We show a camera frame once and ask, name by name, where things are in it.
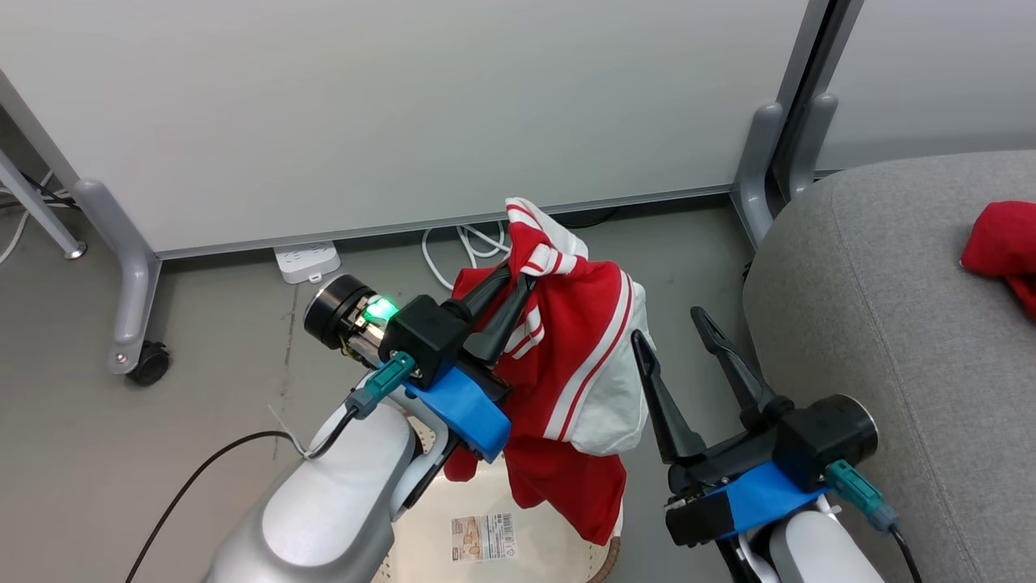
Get paper label in basket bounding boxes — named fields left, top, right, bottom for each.
left=451, top=512, right=520, bottom=564

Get white floor cable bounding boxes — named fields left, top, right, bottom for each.
left=0, top=168, right=54, bottom=268

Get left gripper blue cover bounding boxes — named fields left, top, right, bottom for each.
left=304, top=265, right=537, bottom=464

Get coiled white power cable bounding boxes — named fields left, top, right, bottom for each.
left=420, top=222, right=513, bottom=292

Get camera cable teal plug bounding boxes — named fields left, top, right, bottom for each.
left=125, top=352, right=416, bottom=583
left=826, top=459, right=924, bottom=583

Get red and white striped garment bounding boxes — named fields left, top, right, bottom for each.
left=443, top=197, right=656, bottom=547

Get grey partition foot with caster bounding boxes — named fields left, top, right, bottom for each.
left=73, top=178, right=162, bottom=376

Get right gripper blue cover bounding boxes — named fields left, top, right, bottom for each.
left=631, top=307, right=881, bottom=548

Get white power strip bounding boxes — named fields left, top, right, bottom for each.
left=273, top=240, right=342, bottom=285

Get black cable under partition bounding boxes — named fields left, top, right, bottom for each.
left=554, top=208, right=621, bottom=230

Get black caster wheel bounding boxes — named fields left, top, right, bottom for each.
left=127, top=340, right=173, bottom=387

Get narrow white partition panel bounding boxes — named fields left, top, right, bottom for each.
left=812, top=0, right=1036, bottom=173

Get large white partition panel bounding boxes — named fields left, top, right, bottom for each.
left=0, top=0, right=834, bottom=262

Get plain red garment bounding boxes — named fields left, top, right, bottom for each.
left=960, top=201, right=1036, bottom=321

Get grey metal table leg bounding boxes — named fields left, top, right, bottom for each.
left=0, top=149, right=89, bottom=261

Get black floor cables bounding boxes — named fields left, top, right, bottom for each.
left=0, top=172, right=83, bottom=214

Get left camera cable teal plug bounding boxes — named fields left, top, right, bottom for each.
left=125, top=352, right=416, bottom=583

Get grey fabric sofa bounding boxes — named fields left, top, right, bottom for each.
left=742, top=150, right=1036, bottom=583

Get beige plastic laundry basket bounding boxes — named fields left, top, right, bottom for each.
left=371, top=413, right=623, bottom=583

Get right camera cable teal plug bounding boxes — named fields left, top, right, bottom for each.
left=826, top=459, right=924, bottom=583

